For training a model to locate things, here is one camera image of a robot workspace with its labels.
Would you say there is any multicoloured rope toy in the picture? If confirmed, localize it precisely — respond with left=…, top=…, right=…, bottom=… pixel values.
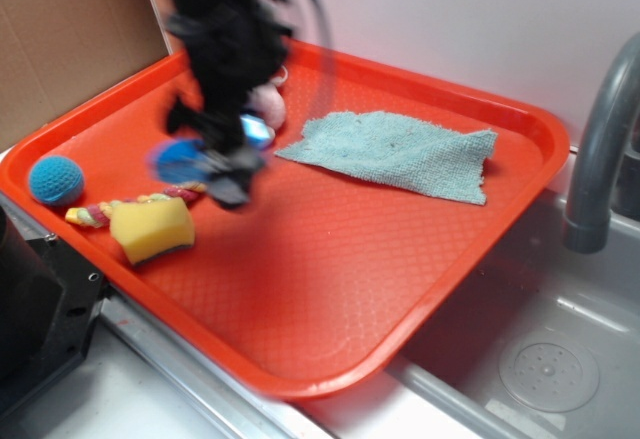
left=64, top=182, right=206, bottom=229

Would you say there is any blue sponge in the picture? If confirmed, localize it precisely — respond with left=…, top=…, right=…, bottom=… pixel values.
left=147, top=139, right=209, bottom=184

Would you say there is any pink plush toy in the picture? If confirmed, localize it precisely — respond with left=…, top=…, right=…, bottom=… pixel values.
left=245, top=66, right=289, bottom=131

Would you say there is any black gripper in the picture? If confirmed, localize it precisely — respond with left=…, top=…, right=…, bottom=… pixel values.
left=165, top=8, right=292, bottom=211

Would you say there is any light blue cloth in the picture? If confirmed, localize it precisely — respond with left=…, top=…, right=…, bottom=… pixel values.
left=275, top=111, right=498, bottom=206

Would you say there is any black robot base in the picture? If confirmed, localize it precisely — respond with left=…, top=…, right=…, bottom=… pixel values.
left=1, top=210, right=104, bottom=419

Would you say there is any grey faucet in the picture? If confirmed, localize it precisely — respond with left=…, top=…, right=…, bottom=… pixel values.
left=563, top=35, right=639, bottom=254

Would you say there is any grey sink basin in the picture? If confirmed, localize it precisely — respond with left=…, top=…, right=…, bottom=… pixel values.
left=389, top=192, right=639, bottom=438

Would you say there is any blue crocheted ball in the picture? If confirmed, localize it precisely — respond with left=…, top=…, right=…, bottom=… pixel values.
left=28, top=156, right=85, bottom=207

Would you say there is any black cable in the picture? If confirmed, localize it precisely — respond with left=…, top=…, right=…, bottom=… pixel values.
left=282, top=0, right=337, bottom=125

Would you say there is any yellow sponge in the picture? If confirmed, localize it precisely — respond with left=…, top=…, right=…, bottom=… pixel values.
left=109, top=198, right=195, bottom=265

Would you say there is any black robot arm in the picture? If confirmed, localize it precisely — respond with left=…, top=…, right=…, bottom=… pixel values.
left=165, top=0, right=291, bottom=210

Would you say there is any orange plastic tray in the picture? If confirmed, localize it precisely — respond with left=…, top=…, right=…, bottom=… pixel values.
left=1, top=53, right=569, bottom=400

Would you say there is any brown cardboard panel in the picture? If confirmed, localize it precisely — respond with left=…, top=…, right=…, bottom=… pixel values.
left=1, top=0, right=167, bottom=149

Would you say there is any sink drain cover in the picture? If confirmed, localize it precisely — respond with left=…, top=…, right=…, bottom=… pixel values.
left=498, top=338, right=600, bottom=413

